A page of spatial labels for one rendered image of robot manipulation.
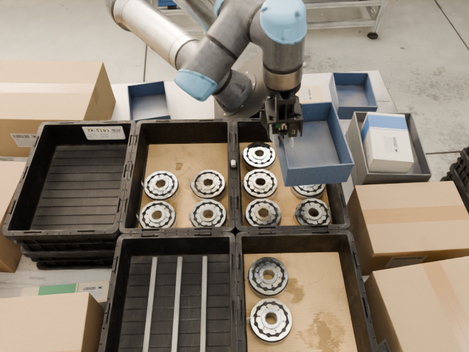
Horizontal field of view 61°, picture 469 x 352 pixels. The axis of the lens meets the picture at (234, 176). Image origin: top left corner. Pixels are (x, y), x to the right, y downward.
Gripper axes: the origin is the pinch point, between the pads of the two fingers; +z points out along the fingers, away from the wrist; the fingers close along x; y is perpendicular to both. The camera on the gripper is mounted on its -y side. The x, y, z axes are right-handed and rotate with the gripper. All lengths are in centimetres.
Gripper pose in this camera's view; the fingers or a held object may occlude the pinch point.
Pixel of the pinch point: (280, 139)
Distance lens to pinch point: 94.2
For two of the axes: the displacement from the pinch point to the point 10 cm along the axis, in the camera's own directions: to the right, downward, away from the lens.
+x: 9.9, -1.0, -0.4
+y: 0.6, 8.1, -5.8
